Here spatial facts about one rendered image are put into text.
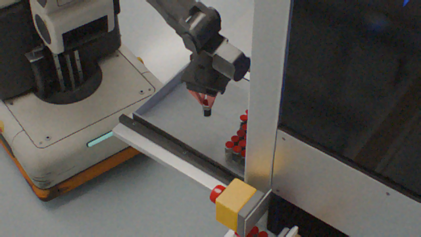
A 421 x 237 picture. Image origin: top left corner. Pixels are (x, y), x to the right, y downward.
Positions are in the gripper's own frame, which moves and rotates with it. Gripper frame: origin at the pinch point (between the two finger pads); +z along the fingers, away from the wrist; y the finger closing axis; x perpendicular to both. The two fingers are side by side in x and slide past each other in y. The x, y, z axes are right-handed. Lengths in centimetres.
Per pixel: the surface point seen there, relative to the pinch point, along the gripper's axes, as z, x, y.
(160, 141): 8.5, -8.4, -8.5
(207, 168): 8.2, -12.1, 4.9
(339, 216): -8.4, -24.6, 36.6
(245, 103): 10.7, 12.5, 5.4
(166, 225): 100, 20, -25
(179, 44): 103, 117, -62
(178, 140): 7.3, -7.5, -4.2
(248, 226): -1.8, -28.7, 20.5
